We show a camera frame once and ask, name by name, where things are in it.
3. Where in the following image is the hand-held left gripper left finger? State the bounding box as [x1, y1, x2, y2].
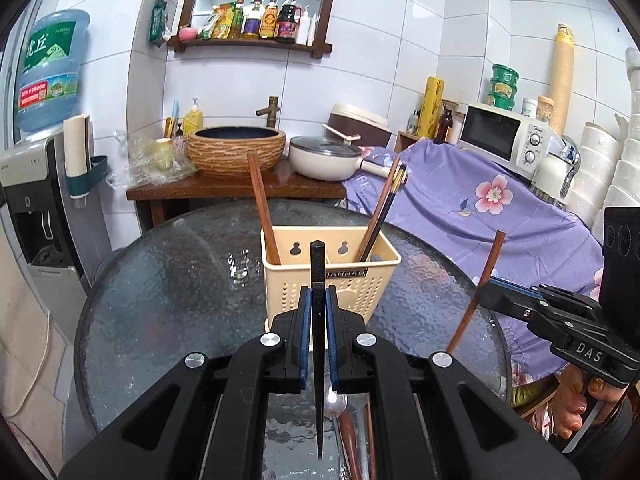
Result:
[57, 285, 313, 480]

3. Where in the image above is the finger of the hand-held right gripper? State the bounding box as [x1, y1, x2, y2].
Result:
[477, 286, 557, 334]
[491, 276, 602, 313]

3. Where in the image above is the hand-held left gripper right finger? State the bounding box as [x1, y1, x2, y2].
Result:
[325, 285, 584, 480]

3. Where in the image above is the dark chopstick with gold band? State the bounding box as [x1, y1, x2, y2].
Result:
[360, 162, 409, 264]
[309, 241, 329, 461]

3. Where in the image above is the brown wooden chopstick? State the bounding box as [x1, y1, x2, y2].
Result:
[247, 152, 282, 266]
[444, 230, 506, 355]
[355, 156, 402, 263]
[364, 394, 379, 480]

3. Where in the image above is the cream plastic utensil holder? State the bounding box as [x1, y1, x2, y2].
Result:
[260, 226, 402, 327]

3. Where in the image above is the person's right hand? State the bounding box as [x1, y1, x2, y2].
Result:
[550, 376, 637, 443]

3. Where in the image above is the purple floral cloth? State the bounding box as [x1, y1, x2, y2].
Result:
[345, 139, 606, 396]

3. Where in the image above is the white electric kettle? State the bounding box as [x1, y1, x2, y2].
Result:
[531, 135, 582, 207]

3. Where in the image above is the round glass table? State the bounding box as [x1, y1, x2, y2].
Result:
[72, 199, 514, 480]

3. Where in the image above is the stack of white bowls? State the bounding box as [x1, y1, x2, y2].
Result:
[567, 47, 640, 241]

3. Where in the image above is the white microwave oven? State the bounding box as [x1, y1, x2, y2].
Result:
[458, 102, 555, 177]

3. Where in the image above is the wooden counter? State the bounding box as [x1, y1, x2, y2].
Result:
[126, 157, 347, 228]

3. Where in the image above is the cream pan with glass lid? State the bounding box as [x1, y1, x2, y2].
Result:
[289, 135, 401, 182]

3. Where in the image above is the jar with yellow lid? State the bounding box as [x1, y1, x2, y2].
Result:
[536, 95, 555, 128]

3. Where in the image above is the brown glass bottle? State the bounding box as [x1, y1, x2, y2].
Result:
[435, 104, 455, 144]

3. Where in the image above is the woven pattern sink basin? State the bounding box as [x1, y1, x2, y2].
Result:
[186, 126, 287, 179]

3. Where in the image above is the yellow wrap roll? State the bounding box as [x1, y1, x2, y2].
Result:
[418, 76, 445, 140]

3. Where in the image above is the white rice paddle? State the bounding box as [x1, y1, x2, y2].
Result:
[322, 123, 362, 142]

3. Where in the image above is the tall stack of paper cups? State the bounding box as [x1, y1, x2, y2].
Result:
[549, 23, 575, 136]

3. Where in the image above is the brown and white rice cooker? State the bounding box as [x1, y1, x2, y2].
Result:
[327, 103, 391, 148]

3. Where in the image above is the bronze faucet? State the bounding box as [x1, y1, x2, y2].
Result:
[255, 96, 281, 129]

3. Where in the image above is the clear plastic bag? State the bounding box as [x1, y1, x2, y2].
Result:
[106, 130, 198, 191]

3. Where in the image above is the yellow cup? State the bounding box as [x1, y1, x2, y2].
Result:
[152, 137, 175, 171]

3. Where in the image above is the yellow soap pump bottle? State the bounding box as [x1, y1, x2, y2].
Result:
[182, 98, 204, 137]

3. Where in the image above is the teal paper cup holder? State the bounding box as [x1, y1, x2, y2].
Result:
[62, 114, 109, 197]

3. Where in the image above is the white water dispenser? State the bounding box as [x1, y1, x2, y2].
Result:
[0, 135, 113, 313]

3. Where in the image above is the wooden framed mirror shelf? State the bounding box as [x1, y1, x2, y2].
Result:
[166, 0, 347, 59]

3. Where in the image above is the white squeeze bottle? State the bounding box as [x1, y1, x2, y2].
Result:
[295, 5, 313, 45]

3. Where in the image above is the dark soy sauce bottle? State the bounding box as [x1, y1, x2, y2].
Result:
[273, 0, 303, 44]

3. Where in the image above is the orange label sauce bottle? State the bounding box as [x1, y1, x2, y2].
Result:
[259, 0, 280, 40]

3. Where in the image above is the green seasoning bottle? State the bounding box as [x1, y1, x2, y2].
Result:
[228, 0, 246, 39]

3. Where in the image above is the yellow seasoning packet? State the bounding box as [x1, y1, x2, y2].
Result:
[199, 4, 235, 40]

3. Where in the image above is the green hanging packet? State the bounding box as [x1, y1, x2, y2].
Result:
[147, 0, 171, 48]

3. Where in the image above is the blue water jug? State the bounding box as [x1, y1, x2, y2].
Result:
[14, 9, 91, 133]

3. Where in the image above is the metal spoon with wooden handle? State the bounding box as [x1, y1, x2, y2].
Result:
[322, 374, 362, 480]

